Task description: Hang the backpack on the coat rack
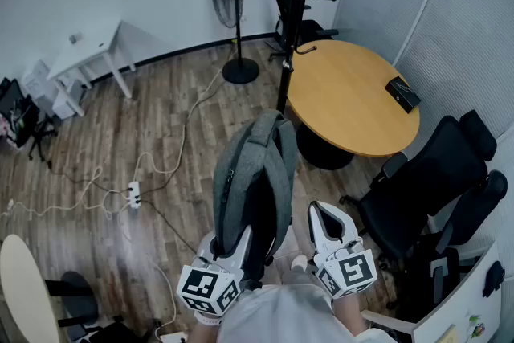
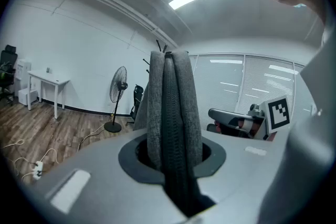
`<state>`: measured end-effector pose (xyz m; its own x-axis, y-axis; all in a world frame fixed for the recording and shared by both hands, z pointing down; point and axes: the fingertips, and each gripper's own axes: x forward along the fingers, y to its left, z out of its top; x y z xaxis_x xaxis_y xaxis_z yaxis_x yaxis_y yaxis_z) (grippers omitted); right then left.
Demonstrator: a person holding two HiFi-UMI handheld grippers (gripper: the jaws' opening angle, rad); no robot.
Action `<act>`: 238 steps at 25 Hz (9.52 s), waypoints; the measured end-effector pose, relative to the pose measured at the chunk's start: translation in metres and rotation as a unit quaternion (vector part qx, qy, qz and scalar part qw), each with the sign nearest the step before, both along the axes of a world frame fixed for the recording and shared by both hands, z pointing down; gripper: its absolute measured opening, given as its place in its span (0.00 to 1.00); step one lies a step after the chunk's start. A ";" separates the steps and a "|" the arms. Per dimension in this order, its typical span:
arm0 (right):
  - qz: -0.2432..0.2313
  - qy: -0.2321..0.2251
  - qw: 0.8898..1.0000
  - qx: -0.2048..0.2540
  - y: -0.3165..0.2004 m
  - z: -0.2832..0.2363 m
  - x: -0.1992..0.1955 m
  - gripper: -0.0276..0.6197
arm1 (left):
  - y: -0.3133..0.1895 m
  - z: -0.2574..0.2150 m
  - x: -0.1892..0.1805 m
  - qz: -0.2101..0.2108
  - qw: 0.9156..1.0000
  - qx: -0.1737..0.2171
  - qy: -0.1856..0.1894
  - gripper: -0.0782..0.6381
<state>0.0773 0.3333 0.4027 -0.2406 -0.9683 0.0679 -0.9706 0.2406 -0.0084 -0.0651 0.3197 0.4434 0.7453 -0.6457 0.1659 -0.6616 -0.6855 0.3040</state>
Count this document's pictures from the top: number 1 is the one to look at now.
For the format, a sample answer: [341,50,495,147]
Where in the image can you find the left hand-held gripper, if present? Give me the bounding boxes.
[176,225,254,316]

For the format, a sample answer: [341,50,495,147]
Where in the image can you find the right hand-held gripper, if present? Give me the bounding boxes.
[307,201,378,300]

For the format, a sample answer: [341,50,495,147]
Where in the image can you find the grey backpack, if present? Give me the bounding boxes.
[211,108,299,283]

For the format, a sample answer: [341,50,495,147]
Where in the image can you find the black coat rack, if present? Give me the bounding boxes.
[255,0,351,121]

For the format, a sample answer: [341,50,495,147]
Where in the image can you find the person's right forearm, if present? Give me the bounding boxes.
[332,292,371,338]

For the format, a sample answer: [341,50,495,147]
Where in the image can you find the person's left forearm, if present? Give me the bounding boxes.
[187,323,222,343]

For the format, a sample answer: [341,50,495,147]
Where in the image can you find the white wrist band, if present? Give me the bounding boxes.
[194,310,224,329]

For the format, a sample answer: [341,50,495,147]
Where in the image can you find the person's white shirt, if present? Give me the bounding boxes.
[218,284,402,343]

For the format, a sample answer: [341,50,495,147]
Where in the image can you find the white power strip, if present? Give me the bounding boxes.
[127,180,142,210]

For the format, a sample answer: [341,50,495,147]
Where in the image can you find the black office chair with headrest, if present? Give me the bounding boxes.
[339,109,499,266]

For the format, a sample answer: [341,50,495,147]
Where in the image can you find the round wooden table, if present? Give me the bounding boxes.
[287,39,422,170]

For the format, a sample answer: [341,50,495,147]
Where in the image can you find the white cabinet panel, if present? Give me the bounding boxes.
[411,240,514,343]

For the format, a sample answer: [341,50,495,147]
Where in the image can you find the dark chair with grey armrests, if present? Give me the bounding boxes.
[361,170,509,334]

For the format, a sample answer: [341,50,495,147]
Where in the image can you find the black stool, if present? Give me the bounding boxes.
[43,271,140,343]

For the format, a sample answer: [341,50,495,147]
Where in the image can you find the small black box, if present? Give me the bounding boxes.
[384,76,422,114]

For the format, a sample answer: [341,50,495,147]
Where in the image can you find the black item on panel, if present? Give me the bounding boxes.
[481,260,507,299]

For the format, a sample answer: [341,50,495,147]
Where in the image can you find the colourful sticker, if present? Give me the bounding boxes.
[465,313,487,339]

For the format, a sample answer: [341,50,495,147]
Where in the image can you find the beige round table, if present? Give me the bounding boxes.
[0,235,61,343]

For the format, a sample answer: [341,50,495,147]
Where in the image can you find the white desk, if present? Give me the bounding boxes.
[47,19,137,117]

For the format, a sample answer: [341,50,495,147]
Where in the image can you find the white storage boxes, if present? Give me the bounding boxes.
[22,59,86,120]

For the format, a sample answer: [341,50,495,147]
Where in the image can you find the black swivel chair with clutter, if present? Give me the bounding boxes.
[0,78,58,162]

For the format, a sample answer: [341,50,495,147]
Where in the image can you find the black floor cable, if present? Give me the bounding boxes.
[47,160,198,255]

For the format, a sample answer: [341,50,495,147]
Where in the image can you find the thin white cable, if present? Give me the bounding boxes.
[119,210,188,343]

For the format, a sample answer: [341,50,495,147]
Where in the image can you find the long cream fan cable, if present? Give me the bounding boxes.
[134,38,243,190]

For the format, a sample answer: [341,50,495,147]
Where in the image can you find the tangled cream cable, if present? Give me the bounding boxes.
[0,166,133,223]

